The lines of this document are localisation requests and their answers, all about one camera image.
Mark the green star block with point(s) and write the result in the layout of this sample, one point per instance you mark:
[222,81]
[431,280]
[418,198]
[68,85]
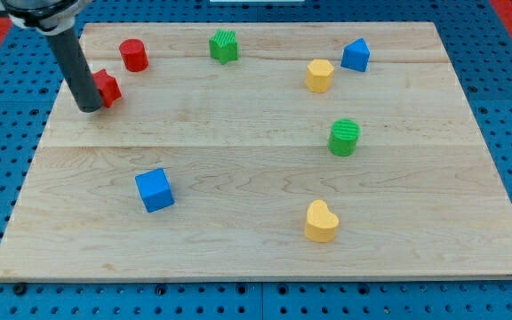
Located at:
[224,46]

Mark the blue triangular prism block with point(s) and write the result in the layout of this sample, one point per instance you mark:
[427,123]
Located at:
[356,56]

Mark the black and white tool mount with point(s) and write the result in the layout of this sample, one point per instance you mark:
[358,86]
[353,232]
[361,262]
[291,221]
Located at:
[49,17]

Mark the red cylinder block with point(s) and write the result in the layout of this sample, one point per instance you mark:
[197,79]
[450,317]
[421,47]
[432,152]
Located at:
[134,55]

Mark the green cylinder block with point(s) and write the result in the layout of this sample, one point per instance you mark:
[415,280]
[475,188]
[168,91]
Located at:
[344,136]

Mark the red star block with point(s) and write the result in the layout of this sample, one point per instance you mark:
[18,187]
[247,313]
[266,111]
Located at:
[107,86]

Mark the blue cube block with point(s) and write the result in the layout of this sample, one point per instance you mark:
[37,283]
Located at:
[154,189]

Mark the yellow hexagon block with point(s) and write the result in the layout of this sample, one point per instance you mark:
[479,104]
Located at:
[319,75]

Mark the light wooden board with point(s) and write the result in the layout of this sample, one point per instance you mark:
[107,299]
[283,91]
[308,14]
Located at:
[244,147]

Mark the yellow heart block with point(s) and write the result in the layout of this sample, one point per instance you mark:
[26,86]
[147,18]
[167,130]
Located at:
[321,224]

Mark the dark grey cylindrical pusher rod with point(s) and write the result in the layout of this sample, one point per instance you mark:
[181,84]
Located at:
[68,53]

